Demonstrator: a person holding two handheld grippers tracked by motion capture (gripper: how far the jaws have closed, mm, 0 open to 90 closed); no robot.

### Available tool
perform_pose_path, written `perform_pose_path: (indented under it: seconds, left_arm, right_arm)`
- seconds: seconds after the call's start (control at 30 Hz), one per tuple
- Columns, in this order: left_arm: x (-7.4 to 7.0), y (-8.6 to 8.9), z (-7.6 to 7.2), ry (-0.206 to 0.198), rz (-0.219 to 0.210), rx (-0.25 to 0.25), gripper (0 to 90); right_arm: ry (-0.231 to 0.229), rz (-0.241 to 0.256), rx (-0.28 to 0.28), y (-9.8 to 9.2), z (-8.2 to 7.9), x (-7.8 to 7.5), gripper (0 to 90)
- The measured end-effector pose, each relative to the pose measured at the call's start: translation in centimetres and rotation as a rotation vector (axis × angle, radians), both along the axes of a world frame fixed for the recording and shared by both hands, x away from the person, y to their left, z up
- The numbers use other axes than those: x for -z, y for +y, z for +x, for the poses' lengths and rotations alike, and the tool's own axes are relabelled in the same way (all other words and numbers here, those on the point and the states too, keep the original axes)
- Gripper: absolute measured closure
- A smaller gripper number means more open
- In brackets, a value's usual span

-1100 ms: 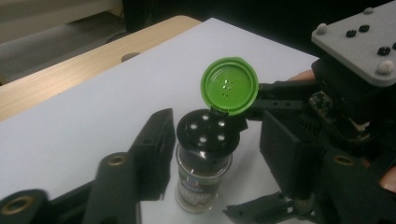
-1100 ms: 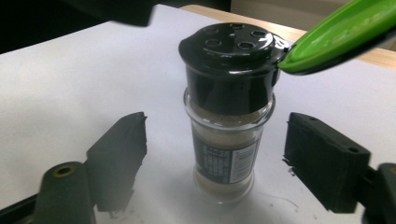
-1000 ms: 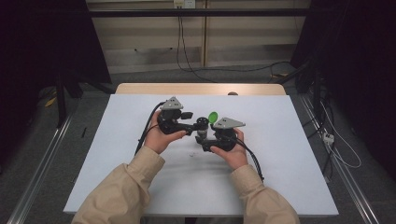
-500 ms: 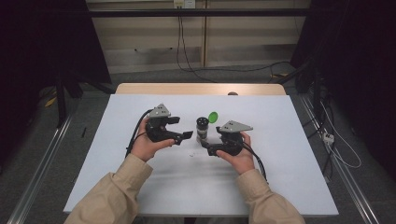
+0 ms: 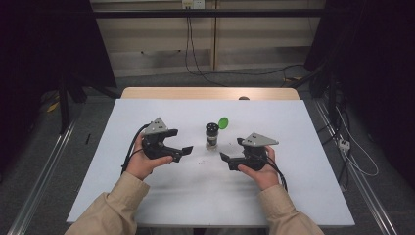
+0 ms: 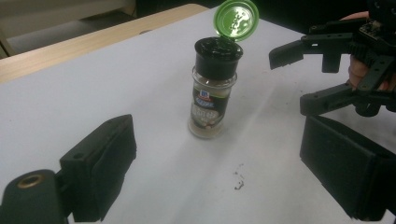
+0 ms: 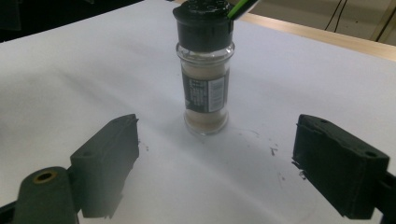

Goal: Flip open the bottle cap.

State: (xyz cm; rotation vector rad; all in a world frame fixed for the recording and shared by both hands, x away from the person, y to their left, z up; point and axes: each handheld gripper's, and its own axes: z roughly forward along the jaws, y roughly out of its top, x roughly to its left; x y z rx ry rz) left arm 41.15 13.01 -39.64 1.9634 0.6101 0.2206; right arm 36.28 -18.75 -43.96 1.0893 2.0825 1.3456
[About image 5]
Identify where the white floor cable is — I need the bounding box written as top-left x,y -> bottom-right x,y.
335,105 -> 381,178

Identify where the aluminium floor rail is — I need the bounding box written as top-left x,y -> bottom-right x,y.
7,119 -> 78,235
313,99 -> 398,235

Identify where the left hand-held gripper black cable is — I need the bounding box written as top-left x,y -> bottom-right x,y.
119,122 -> 152,176

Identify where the right hand-held gripper black cable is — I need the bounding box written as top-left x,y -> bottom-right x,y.
259,154 -> 290,194

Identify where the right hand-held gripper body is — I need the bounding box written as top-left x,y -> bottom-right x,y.
227,132 -> 280,172

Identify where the black metal stand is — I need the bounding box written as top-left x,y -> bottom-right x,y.
58,73 -> 122,135

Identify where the black horizontal metal bar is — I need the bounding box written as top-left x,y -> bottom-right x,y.
92,8 -> 327,20

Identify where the white wall outlet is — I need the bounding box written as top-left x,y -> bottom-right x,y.
181,0 -> 207,10

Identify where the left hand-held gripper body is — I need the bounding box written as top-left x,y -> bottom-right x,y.
141,117 -> 184,164

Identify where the hand-held gripper black cable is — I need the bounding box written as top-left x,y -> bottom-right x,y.
119,122 -> 152,176
259,154 -> 290,194

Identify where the person's right hand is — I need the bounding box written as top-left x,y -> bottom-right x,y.
237,145 -> 281,192

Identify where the spice jar with green lid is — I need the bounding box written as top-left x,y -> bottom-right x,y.
205,116 -> 230,152

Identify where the person's left hand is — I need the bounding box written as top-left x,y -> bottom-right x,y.
124,132 -> 174,181

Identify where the black cable bundle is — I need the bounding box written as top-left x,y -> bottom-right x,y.
308,63 -> 352,184

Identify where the black curtain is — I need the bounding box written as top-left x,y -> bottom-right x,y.
303,0 -> 415,190
0,0 -> 117,172

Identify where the black wall cable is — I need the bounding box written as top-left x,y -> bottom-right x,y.
188,16 -> 306,77
184,8 -> 227,88

